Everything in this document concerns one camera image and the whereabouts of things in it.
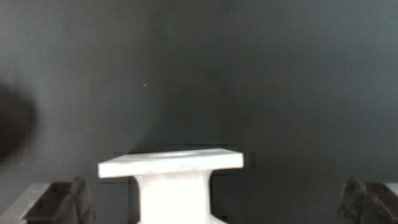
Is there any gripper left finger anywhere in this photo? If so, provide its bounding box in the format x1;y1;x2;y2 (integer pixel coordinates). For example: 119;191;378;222
25;177;96;224

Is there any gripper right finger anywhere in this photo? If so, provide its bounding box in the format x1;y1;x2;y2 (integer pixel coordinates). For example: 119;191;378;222
338;177;398;224

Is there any white lamp base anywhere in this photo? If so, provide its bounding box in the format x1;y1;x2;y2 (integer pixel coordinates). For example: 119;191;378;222
98;148;243;224

